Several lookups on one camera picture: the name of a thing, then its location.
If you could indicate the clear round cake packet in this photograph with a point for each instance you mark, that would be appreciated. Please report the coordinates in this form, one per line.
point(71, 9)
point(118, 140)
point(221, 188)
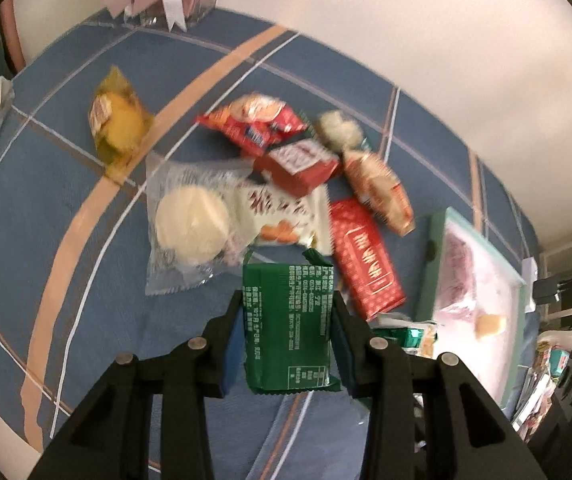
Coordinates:
point(191, 230)

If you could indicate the green storage tray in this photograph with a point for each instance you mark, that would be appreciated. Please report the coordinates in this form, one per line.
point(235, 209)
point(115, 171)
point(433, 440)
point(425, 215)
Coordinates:
point(435, 270)

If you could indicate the clear plastic wrapper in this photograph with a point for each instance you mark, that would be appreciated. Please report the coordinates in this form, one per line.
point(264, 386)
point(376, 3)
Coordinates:
point(201, 0)

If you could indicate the red peanut snack packet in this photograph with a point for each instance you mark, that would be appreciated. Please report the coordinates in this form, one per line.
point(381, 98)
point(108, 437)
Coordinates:
point(246, 125)

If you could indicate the pink snack packet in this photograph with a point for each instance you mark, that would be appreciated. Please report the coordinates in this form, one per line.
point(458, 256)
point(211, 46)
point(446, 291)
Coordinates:
point(458, 270)

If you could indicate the green white snack packet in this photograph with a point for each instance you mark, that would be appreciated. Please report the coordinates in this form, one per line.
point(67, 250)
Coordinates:
point(408, 337)

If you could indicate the white orange print snack packet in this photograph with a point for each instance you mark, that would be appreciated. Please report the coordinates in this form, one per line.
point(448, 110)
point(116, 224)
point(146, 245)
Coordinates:
point(286, 210)

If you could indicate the black power adapter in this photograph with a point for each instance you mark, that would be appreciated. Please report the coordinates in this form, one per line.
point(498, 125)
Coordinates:
point(548, 290)

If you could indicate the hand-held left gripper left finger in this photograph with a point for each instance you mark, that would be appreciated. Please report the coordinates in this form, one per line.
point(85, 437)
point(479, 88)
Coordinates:
point(231, 355)

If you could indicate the long red snack packet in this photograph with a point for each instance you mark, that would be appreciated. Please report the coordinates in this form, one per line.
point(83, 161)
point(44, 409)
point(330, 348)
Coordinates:
point(365, 260)

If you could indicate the pile of assorted packets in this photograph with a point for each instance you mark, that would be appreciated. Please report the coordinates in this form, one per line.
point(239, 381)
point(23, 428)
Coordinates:
point(538, 385)

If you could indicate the white ribbon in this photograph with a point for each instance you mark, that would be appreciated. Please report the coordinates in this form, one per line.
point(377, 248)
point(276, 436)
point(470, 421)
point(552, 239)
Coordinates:
point(173, 7)

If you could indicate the small yellow snack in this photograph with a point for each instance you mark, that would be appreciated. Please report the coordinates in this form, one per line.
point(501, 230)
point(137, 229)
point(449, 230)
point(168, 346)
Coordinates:
point(489, 326)

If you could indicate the orange tan snack packet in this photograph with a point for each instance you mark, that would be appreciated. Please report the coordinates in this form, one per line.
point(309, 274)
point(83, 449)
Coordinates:
point(378, 190)

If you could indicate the small red snack box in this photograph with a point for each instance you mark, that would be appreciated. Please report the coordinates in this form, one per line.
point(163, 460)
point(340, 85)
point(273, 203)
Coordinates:
point(296, 165)

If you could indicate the clear rice crispy packet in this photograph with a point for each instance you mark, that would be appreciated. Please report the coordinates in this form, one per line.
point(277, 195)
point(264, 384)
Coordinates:
point(338, 130)

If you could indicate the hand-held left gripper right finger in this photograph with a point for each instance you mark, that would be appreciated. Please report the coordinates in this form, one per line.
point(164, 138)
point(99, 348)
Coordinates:
point(343, 360)

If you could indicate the yellow snack packet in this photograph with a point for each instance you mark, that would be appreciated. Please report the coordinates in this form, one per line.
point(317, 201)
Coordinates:
point(116, 120)

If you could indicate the blue plaid bed sheet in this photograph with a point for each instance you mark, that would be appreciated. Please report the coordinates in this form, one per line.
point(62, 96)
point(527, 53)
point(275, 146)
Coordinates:
point(66, 220)

